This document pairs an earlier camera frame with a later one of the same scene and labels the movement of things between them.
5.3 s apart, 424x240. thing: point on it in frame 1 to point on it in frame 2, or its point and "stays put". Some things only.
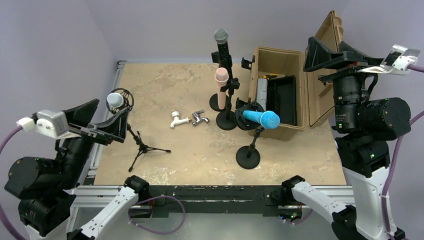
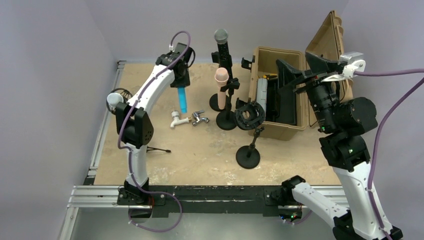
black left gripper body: [84, 134] to [182, 81]
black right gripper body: [355, 67] to [312, 82]
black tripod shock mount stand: [128, 101] stays put
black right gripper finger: [350, 52] to [318, 64]
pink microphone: [221, 76] stays put
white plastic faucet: [177, 120] stays put
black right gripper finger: [317, 57] to [285, 76]
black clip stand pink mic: [227, 120] stays put
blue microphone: [269, 119] to [182, 99]
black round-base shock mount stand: [248, 157] stays put
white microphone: [115, 100] stays put
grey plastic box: [262, 89] stays put
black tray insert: [281, 98] stays put
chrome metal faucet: [196, 115] stays put
